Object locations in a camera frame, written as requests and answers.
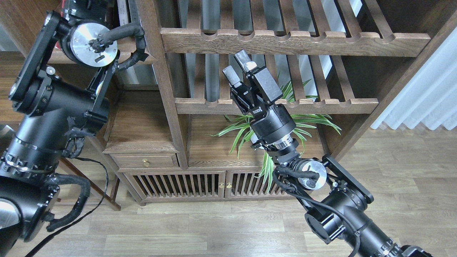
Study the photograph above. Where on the dark upright book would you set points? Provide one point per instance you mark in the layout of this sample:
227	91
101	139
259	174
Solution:
134	16

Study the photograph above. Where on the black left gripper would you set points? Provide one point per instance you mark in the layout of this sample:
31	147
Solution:
85	9

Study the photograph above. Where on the dark wooden bookshelf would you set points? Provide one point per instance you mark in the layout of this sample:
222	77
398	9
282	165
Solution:
345	58

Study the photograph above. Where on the green spider plant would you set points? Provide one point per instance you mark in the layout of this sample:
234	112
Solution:
241	123

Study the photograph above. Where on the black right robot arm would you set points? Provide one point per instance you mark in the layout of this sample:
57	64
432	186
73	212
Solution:
334	200

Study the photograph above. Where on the brass drawer knob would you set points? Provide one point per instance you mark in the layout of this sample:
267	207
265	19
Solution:
146	163

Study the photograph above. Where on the white curtain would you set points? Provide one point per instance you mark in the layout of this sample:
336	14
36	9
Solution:
430	97

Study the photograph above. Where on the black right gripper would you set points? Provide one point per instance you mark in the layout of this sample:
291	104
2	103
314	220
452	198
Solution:
271	122

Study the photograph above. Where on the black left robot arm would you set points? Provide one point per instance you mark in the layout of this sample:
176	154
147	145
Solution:
58	117

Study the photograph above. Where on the white upright book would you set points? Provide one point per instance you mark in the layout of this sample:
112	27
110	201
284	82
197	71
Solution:
123	8

